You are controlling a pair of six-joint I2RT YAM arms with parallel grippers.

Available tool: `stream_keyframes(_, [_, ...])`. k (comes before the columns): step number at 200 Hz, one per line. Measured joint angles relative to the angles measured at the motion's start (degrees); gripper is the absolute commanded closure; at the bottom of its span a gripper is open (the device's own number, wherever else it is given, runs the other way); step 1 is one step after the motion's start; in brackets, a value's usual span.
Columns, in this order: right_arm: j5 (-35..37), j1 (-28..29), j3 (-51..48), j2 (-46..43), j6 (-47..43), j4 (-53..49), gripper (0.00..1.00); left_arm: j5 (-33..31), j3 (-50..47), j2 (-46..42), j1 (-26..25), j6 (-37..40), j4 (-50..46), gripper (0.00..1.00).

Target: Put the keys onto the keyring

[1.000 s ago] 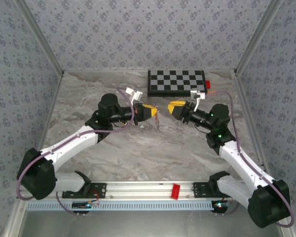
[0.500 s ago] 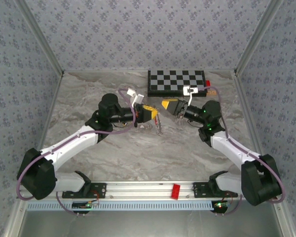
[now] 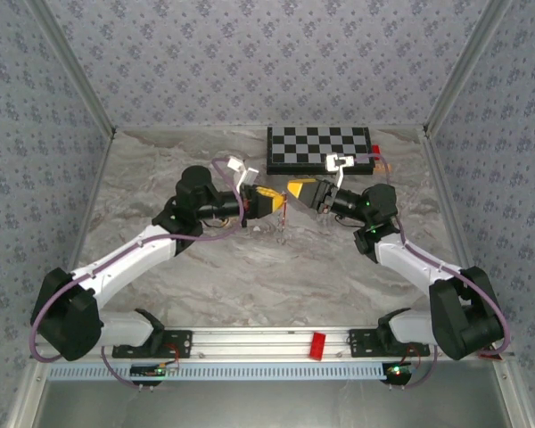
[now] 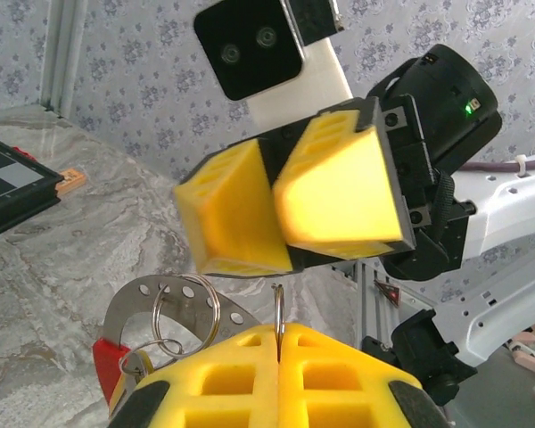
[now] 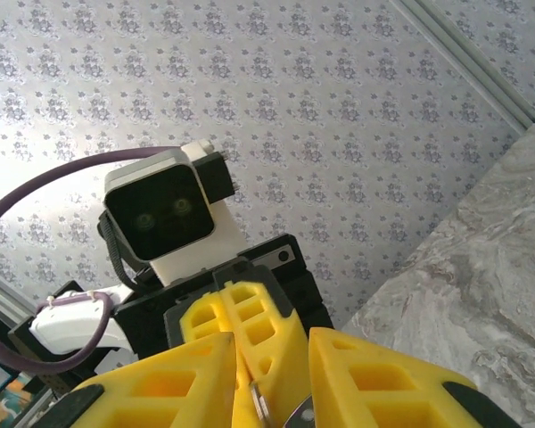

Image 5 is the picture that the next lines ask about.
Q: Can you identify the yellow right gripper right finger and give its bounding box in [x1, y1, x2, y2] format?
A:
[307, 327, 525, 428]

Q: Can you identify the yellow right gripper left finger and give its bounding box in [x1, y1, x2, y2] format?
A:
[69, 333, 241, 428]

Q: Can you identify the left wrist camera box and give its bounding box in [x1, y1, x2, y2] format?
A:
[98, 140, 243, 287]

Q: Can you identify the aluminium frame post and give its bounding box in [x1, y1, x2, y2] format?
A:
[0, 267, 37, 326]

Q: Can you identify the aluminium corner post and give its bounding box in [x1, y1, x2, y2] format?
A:
[391, 0, 535, 131]

